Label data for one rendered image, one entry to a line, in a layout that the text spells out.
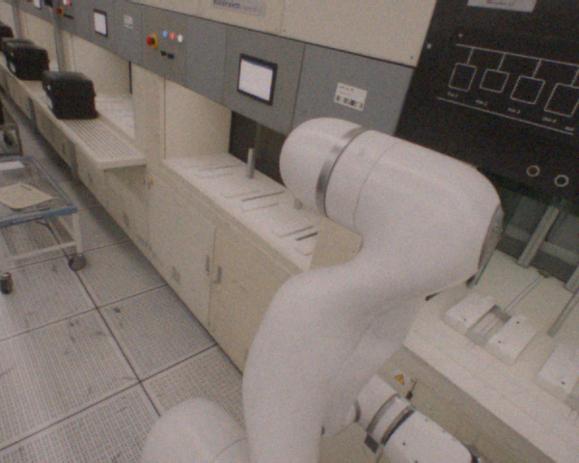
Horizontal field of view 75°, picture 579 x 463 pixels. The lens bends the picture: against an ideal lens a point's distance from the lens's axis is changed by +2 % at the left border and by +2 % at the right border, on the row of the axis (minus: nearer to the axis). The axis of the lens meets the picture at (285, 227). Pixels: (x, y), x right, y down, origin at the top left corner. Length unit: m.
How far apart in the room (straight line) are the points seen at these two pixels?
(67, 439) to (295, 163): 1.73
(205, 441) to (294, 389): 0.15
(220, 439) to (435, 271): 0.32
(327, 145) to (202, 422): 0.35
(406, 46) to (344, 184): 0.69
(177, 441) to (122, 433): 1.42
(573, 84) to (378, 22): 0.45
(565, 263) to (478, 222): 1.56
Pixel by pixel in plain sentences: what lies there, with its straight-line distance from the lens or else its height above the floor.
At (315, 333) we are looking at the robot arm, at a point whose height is 1.37.
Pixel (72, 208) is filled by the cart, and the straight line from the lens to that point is 2.53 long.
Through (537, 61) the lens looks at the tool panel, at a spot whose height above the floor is 1.62.
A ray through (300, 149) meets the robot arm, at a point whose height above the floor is 1.50.
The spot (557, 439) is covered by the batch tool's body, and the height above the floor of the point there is 0.87.
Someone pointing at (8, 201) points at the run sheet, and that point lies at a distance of 2.66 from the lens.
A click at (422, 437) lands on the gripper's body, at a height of 1.08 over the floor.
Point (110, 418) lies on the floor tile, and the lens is 1.97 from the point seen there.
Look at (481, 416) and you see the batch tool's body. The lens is 1.15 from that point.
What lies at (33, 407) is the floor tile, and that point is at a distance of 2.09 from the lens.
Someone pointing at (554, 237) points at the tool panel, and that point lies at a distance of 1.85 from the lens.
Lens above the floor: 1.61
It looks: 29 degrees down
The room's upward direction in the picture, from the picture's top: 10 degrees clockwise
